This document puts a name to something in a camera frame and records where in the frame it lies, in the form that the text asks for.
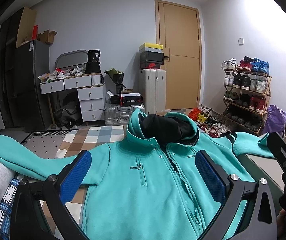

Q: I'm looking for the teal hooded fleece jacket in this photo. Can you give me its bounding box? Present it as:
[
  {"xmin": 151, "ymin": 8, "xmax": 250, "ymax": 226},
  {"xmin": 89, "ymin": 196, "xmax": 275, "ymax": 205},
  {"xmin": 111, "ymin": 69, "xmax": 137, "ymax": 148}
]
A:
[{"xmin": 0, "ymin": 107, "xmax": 275, "ymax": 240}]

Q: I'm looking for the purple plastic bag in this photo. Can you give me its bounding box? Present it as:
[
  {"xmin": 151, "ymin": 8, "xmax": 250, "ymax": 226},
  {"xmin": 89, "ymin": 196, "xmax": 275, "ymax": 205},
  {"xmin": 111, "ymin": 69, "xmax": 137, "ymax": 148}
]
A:
[{"xmin": 262, "ymin": 105, "xmax": 286, "ymax": 135}]

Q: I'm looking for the dotted grey floor rug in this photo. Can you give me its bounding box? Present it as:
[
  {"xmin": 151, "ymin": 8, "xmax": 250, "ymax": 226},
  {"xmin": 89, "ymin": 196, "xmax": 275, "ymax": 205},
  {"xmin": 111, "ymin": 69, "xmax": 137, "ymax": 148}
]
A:
[{"xmin": 21, "ymin": 130, "xmax": 69, "ymax": 159}]

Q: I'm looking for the black bag under desk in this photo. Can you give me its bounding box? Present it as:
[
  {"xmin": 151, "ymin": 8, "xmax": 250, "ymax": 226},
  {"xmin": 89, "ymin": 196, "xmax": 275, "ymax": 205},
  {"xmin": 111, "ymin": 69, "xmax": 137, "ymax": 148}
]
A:
[{"xmin": 54, "ymin": 101, "xmax": 83, "ymax": 129}]

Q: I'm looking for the orange plastic bag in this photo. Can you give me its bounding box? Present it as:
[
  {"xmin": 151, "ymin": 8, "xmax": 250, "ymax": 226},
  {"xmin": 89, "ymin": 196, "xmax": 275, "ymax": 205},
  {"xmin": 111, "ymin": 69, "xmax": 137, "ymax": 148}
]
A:
[{"xmin": 187, "ymin": 108, "xmax": 201, "ymax": 121}]

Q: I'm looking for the wooden shoe rack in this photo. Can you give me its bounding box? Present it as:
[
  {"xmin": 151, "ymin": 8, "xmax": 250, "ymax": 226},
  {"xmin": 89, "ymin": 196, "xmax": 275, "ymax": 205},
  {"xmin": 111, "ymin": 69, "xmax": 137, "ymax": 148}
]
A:
[{"xmin": 223, "ymin": 69, "xmax": 272, "ymax": 135}]

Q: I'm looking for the flat silver suitcase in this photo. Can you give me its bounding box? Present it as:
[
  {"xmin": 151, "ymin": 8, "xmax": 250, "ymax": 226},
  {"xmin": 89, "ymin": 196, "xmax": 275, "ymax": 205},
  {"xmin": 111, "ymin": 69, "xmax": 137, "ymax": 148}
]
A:
[{"xmin": 104, "ymin": 103, "xmax": 145, "ymax": 126}]

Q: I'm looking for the blue plaid cloth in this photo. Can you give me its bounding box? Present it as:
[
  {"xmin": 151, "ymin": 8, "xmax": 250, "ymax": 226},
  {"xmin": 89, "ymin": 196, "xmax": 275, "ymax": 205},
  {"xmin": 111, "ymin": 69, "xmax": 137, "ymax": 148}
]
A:
[{"xmin": 0, "ymin": 174, "xmax": 24, "ymax": 239}]

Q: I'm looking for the white drawer desk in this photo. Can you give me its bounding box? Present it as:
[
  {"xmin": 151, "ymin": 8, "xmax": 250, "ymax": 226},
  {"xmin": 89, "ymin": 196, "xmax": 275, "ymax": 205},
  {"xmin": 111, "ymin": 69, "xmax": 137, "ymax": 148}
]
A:
[{"xmin": 40, "ymin": 73, "xmax": 106, "ymax": 122}]

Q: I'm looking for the black shoe box on suitcase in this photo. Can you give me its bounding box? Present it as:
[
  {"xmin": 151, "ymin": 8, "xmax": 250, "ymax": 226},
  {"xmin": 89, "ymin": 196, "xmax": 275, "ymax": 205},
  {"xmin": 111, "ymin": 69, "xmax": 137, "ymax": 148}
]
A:
[{"xmin": 110, "ymin": 93, "xmax": 143, "ymax": 107}]

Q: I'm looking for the flower bouquet dark wrap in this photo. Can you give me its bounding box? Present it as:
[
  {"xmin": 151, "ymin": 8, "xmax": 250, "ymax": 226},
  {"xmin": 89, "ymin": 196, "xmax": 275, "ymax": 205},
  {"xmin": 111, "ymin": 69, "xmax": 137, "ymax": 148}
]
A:
[{"xmin": 104, "ymin": 68, "xmax": 125, "ymax": 94}]

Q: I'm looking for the upright white suitcase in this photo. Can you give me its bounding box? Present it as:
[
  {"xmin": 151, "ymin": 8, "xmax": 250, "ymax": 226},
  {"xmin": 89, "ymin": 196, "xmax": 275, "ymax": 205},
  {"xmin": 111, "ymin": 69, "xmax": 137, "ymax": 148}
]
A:
[{"xmin": 139, "ymin": 69, "xmax": 166, "ymax": 114}]

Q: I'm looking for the black bag on desk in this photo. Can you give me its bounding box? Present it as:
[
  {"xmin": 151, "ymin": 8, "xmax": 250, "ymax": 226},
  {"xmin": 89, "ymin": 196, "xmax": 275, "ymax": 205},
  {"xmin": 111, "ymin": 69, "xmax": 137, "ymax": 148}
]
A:
[{"xmin": 85, "ymin": 50, "xmax": 101, "ymax": 74}]

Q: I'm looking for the black wardrobe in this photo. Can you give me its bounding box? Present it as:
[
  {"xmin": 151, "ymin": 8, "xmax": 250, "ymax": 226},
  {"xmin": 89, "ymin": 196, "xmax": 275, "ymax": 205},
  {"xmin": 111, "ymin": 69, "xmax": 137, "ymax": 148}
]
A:
[{"xmin": 0, "ymin": 7, "xmax": 51, "ymax": 132}]

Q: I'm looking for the grey chair back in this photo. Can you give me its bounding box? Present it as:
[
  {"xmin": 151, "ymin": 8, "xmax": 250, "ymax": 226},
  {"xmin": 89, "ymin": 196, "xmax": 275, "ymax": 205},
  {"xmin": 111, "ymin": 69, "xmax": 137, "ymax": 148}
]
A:
[{"xmin": 55, "ymin": 50, "xmax": 88, "ymax": 69}]

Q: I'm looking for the open cardboard box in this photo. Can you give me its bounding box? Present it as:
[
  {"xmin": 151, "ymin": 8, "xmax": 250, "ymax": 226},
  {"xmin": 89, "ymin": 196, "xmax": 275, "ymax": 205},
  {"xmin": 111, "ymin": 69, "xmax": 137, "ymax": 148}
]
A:
[{"xmin": 37, "ymin": 30, "xmax": 57, "ymax": 45}]

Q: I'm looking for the yellow lid shoe box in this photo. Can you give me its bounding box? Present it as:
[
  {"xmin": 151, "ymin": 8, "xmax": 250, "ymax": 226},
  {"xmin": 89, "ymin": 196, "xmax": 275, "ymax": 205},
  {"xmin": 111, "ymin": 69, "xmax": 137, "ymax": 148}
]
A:
[{"xmin": 139, "ymin": 42, "xmax": 163, "ymax": 54}]

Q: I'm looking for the wooden door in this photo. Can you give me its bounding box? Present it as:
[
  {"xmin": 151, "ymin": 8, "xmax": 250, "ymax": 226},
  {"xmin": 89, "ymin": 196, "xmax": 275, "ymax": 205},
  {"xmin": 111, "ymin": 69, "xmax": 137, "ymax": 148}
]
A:
[{"xmin": 155, "ymin": 0, "xmax": 202, "ymax": 110}]

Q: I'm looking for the wall light switch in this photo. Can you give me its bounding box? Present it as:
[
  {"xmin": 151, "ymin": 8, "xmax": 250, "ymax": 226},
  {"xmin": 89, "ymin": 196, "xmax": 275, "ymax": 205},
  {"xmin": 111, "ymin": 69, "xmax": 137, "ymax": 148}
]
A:
[{"xmin": 238, "ymin": 37, "xmax": 244, "ymax": 45}]

